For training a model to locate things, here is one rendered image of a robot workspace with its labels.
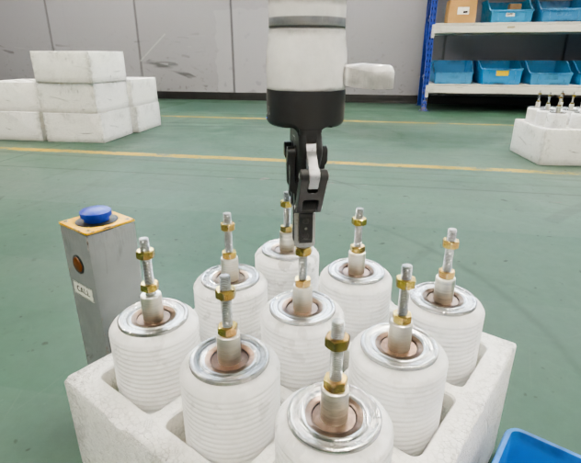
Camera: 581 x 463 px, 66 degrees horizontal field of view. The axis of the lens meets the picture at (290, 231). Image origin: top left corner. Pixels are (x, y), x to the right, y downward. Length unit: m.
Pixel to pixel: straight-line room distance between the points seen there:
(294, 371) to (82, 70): 2.75
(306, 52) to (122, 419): 0.40
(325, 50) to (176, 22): 5.65
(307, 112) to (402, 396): 0.27
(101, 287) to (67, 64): 2.59
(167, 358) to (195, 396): 0.09
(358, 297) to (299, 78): 0.29
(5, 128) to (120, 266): 2.92
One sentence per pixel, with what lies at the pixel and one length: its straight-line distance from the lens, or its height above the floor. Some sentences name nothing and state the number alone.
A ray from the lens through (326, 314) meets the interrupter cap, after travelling 0.51.
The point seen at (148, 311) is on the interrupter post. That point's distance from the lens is 0.51.
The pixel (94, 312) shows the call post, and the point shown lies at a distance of 0.68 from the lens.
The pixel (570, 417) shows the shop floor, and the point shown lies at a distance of 0.87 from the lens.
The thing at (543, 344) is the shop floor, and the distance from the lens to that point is 1.02.
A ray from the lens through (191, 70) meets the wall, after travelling 5.98.
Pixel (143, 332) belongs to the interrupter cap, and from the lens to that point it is 0.50.
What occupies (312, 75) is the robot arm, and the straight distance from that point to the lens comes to 0.41.
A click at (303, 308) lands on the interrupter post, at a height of 0.26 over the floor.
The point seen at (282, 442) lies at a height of 0.25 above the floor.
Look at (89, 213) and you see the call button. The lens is 0.64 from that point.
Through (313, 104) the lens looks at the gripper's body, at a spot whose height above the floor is 0.48.
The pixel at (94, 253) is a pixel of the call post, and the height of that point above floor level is 0.29.
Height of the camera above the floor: 0.52
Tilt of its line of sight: 21 degrees down
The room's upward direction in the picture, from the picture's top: straight up
